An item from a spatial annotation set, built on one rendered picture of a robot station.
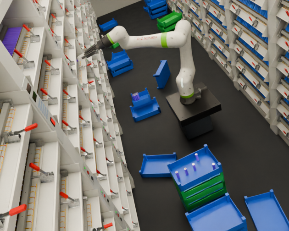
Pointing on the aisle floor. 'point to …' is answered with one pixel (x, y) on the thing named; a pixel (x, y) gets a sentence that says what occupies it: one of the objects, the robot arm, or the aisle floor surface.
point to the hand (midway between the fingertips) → (81, 57)
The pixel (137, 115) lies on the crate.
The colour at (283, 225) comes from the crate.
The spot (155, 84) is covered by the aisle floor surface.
